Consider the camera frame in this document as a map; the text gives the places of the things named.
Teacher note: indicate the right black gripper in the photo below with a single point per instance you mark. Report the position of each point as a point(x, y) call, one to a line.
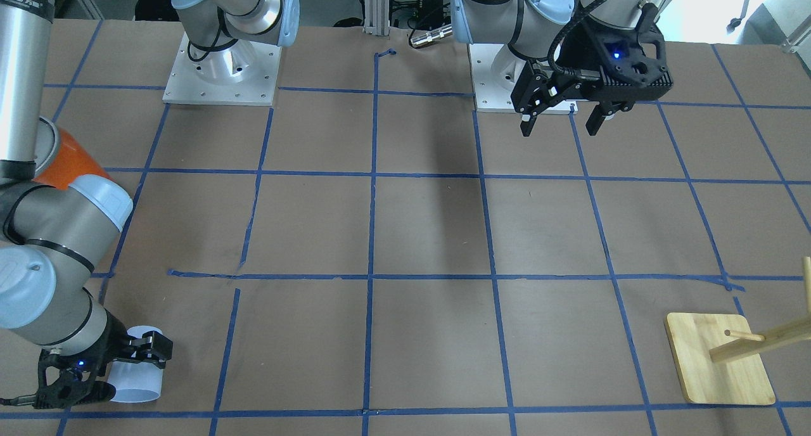
point(116, 342)

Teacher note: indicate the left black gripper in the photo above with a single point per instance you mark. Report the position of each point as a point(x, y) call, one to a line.
point(580, 48)

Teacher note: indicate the light blue plastic cup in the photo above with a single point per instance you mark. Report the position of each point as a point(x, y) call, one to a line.
point(135, 382)

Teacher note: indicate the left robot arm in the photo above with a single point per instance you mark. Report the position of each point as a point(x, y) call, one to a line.
point(534, 30)

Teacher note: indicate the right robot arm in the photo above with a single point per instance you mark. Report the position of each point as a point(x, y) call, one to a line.
point(61, 211)

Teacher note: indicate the wooden cup rack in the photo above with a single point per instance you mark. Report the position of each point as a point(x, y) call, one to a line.
point(718, 356)

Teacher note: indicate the orange canister with grey lid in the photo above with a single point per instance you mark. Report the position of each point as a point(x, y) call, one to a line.
point(59, 158)

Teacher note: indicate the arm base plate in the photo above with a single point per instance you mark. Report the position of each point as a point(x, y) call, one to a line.
point(242, 75)
point(494, 71)

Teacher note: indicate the aluminium frame post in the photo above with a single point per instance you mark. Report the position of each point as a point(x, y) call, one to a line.
point(376, 20)

